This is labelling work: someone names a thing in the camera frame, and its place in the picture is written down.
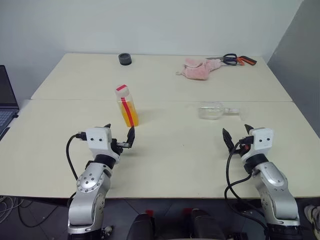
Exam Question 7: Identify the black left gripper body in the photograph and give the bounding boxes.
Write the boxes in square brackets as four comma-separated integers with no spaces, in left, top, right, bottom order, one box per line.
[110,137,131,156]

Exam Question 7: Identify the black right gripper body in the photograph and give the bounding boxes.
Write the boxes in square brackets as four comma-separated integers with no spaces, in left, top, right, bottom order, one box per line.
[232,135,253,158]

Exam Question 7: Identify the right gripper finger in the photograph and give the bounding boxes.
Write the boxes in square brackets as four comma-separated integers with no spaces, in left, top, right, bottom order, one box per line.
[222,127,234,153]
[244,123,255,137]

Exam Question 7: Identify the orange juice bottle red label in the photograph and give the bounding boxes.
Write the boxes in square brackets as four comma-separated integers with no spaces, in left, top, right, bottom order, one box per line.
[115,93,140,128]

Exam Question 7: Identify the clear plastic bottle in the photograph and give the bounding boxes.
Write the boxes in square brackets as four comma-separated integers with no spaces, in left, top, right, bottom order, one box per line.
[198,100,247,122]

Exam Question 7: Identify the black round lid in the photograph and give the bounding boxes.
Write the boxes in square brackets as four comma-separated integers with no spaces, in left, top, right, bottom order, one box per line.
[118,52,133,67]

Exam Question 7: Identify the orange and black hand tool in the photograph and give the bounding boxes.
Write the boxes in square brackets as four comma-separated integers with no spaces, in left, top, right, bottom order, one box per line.
[236,55,258,67]

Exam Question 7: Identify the pink cloth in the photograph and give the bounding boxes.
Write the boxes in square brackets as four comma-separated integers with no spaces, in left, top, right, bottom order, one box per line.
[175,57,222,82]

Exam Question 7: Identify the white sneaker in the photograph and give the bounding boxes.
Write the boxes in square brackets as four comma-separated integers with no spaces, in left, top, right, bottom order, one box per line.
[303,204,320,232]

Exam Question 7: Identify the dark laptop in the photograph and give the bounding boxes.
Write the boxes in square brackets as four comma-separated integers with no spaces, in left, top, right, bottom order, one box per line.
[0,64,20,136]

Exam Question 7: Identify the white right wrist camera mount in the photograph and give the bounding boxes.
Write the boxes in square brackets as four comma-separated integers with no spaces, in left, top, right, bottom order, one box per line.
[240,127,275,164]

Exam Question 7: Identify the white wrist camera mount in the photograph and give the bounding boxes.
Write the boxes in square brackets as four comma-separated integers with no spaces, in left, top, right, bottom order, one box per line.
[240,127,275,164]
[85,126,121,165]

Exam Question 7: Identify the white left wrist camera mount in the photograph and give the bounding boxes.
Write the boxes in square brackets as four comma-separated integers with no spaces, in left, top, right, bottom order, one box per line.
[85,126,121,165]

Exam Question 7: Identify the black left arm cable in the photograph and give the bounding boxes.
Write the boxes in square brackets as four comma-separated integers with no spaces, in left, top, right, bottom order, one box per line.
[65,131,88,181]

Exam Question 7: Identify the black handled scissors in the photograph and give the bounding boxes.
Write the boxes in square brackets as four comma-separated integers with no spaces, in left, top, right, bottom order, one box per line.
[205,53,239,67]

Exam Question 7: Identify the black floor cable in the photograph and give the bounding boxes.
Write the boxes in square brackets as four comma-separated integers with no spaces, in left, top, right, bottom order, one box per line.
[18,199,70,229]

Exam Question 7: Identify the white floor cables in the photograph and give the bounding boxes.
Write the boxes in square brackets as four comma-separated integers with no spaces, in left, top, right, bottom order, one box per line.
[0,195,22,220]

